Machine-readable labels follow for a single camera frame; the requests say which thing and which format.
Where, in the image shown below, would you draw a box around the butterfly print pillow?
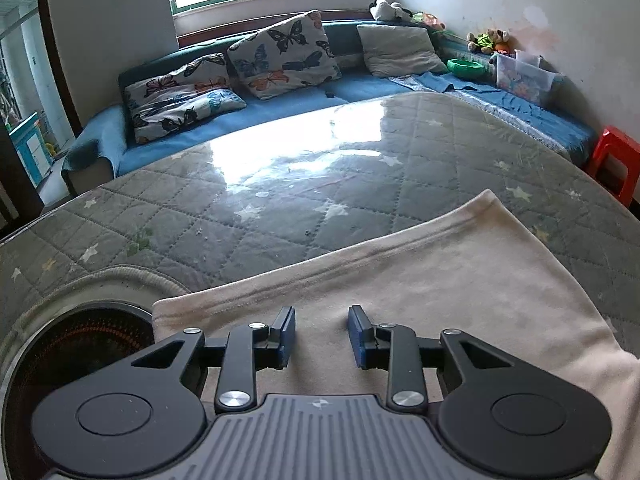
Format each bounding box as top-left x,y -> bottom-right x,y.
226,9 -> 344,101
123,53 -> 248,145

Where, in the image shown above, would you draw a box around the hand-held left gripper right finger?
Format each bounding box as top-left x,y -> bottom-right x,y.
347,304 -> 516,415

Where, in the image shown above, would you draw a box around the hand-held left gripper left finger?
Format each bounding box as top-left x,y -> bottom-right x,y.
131,306 -> 297,414

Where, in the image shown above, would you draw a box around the grey pillow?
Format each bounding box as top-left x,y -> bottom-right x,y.
356,23 -> 450,79

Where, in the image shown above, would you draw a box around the clear plastic storage box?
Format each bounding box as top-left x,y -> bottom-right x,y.
492,49 -> 565,107

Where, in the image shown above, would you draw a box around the blue sofa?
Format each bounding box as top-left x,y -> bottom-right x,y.
61,19 -> 598,198

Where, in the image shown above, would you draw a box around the red plastic stool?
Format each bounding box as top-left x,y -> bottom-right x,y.
582,126 -> 640,209

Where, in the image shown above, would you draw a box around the panda plush toy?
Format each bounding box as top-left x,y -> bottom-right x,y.
368,0 -> 417,24

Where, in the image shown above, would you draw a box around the small brown plush toys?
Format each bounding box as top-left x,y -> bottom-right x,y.
466,28 -> 512,56

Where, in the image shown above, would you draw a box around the dark wooden door frame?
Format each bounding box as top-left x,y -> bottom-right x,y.
34,0 -> 84,137

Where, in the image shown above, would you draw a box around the round black glass cooktop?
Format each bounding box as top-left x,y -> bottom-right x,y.
4,300 -> 157,480

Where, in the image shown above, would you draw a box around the light blue cabinet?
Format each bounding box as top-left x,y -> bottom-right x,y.
8,112 -> 56,189

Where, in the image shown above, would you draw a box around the blue towel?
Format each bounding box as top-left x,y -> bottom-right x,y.
389,70 -> 504,96

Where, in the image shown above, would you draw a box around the green bowl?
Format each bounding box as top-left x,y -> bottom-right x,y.
446,58 -> 487,79

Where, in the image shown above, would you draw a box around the cream knit garment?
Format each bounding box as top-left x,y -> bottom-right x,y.
151,189 -> 640,480

